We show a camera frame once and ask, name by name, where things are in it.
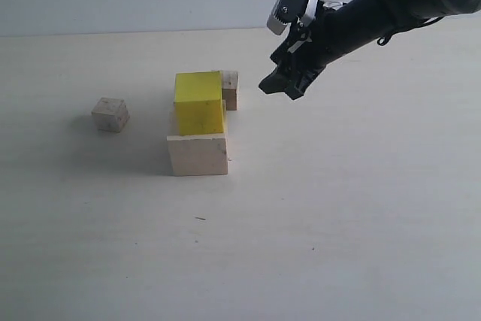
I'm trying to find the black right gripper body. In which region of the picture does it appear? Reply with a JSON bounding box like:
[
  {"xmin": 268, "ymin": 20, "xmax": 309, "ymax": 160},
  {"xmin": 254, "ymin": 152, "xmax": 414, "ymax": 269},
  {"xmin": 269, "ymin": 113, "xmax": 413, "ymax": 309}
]
[{"xmin": 271, "ymin": 5, "xmax": 354, "ymax": 76}]

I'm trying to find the medium wooden cube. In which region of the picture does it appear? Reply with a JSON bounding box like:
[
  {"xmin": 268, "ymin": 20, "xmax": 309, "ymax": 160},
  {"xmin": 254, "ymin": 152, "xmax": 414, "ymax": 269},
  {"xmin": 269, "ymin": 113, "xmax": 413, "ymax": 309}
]
[{"xmin": 220, "ymin": 70, "xmax": 239, "ymax": 111}]

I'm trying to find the yellow cube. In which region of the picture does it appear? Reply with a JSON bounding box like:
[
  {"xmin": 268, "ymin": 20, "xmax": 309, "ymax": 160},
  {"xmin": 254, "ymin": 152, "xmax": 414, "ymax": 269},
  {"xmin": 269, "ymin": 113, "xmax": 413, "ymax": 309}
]
[{"xmin": 174, "ymin": 71, "xmax": 225, "ymax": 135}]

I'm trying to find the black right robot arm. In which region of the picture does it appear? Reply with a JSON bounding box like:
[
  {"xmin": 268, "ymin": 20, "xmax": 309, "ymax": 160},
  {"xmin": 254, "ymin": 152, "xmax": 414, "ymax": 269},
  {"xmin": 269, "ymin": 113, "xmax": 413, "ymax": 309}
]
[{"xmin": 259, "ymin": 0, "xmax": 480, "ymax": 100}]

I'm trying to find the large pale wooden cube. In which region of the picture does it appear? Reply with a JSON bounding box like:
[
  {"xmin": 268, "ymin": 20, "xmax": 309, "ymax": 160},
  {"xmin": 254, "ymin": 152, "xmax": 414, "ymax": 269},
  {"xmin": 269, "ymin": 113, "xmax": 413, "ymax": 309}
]
[{"xmin": 166, "ymin": 101, "xmax": 228, "ymax": 177}]

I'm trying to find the small pale wooden cube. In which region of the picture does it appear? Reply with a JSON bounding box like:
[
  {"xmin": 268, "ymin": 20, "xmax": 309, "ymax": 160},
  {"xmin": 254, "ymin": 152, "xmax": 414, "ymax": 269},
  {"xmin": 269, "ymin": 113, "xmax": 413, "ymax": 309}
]
[{"xmin": 91, "ymin": 97, "xmax": 130, "ymax": 133}]

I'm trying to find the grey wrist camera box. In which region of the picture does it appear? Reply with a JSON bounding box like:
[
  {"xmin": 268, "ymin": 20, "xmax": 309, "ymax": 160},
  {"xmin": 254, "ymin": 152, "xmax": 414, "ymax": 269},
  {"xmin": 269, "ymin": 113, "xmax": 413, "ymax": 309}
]
[{"xmin": 266, "ymin": 0, "xmax": 308, "ymax": 35}]

